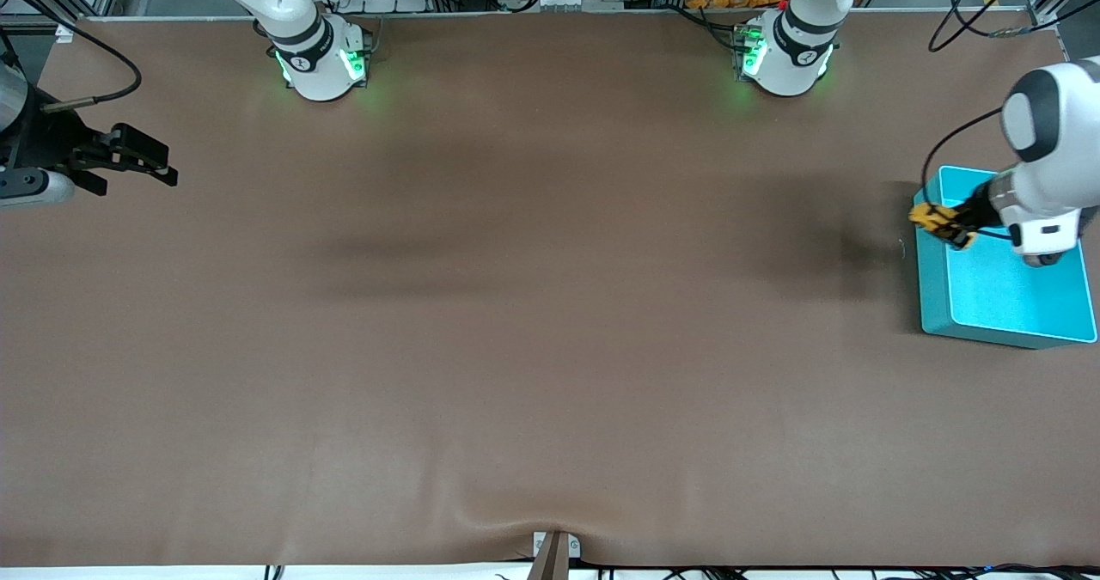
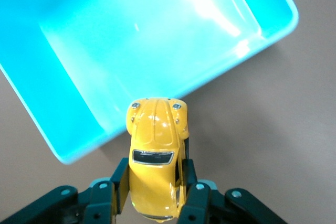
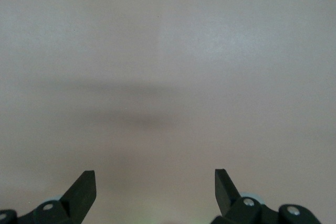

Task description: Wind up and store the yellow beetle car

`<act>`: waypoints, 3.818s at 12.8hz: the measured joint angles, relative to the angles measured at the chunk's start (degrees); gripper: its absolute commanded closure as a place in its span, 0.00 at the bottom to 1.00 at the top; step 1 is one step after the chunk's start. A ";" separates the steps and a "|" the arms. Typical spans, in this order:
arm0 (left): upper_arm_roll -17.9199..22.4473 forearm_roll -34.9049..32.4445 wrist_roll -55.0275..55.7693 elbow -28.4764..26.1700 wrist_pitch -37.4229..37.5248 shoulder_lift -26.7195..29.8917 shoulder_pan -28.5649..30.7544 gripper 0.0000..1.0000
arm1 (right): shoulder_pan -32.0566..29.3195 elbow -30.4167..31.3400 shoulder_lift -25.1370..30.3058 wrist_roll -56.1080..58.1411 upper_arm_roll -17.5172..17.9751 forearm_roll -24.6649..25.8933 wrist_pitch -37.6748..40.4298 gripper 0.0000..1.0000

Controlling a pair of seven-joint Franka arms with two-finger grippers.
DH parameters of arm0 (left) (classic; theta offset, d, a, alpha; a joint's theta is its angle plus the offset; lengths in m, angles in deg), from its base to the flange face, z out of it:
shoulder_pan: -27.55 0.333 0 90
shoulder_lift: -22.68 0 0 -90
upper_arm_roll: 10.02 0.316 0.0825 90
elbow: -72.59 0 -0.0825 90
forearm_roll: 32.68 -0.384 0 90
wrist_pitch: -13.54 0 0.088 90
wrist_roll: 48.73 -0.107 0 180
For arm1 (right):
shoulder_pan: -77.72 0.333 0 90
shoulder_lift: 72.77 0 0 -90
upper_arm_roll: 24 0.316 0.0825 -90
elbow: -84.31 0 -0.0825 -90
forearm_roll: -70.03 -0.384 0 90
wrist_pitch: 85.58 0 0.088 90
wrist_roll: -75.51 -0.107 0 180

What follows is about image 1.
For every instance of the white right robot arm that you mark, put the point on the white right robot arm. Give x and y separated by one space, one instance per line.
301 39

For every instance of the brown table mat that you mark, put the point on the brown table mat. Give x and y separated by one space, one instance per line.
550 348

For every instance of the teal plastic bin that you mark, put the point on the teal plastic bin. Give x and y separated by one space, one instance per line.
1005 296

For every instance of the silver corner bracket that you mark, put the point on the silver corner bracket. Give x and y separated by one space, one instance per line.
1044 20

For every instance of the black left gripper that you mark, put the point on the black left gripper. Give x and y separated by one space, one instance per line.
978 212

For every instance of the white corner clamp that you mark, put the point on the white corner clamp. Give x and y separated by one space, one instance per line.
64 33

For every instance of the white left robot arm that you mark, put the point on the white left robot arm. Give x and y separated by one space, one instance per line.
1048 133

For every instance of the yellow beetle toy car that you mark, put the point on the yellow beetle toy car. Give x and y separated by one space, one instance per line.
926 217

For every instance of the metal table edge clamp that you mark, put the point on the metal table edge clamp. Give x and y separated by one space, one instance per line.
550 558

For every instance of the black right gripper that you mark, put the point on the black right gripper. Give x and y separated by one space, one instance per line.
53 144

